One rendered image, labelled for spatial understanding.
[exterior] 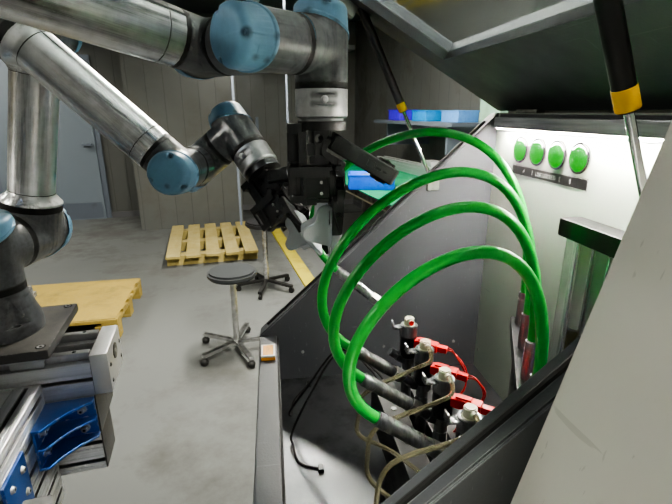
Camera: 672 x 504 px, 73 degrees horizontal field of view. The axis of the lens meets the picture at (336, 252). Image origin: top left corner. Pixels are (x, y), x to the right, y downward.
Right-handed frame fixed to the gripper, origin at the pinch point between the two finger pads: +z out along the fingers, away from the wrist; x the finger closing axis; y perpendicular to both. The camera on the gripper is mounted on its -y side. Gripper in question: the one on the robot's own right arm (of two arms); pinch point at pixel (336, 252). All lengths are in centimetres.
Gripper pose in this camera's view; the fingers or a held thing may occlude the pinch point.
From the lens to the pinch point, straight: 71.6
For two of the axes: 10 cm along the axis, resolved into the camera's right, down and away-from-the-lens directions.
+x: 1.4, 2.9, -9.5
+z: 0.0, 9.6, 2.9
